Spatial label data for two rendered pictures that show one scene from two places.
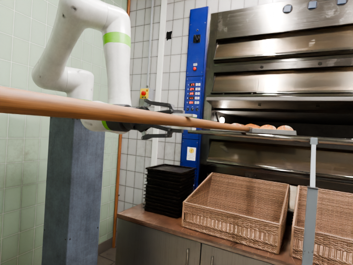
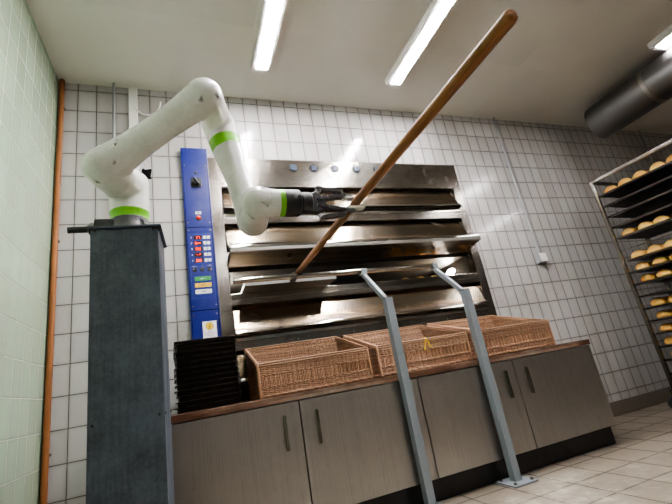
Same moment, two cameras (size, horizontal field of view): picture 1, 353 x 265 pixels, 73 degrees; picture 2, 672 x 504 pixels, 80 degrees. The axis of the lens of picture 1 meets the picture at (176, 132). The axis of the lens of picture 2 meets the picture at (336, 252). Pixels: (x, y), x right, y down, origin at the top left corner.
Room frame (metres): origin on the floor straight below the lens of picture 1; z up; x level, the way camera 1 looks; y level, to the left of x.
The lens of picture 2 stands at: (-0.09, 1.05, 0.61)
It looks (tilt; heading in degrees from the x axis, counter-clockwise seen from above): 17 degrees up; 310
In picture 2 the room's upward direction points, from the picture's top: 10 degrees counter-clockwise
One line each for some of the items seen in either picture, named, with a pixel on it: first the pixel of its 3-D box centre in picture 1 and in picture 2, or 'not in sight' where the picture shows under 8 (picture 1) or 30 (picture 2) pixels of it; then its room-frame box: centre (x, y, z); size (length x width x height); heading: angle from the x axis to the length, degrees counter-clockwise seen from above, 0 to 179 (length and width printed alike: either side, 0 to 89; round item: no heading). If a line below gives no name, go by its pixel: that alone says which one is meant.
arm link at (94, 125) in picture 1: (101, 116); (262, 204); (0.86, 0.27, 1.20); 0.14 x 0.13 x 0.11; 63
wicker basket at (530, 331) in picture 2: not in sight; (487, 333); (0.96, -1.49, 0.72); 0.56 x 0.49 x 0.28; 64
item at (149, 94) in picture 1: (146, 94); not in sight; (2.14, 0.29, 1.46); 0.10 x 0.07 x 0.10; 63
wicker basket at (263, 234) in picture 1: (237, 204); (304, 362); (1.52, -0.42, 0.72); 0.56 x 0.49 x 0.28; 61
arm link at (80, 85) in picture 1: (78, 87); (127, 195); (1.28, 0.54, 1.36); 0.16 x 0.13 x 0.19; 134
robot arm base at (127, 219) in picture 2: not in sight; (112, 229); (1.32, 0.58, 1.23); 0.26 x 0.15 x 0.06; 60
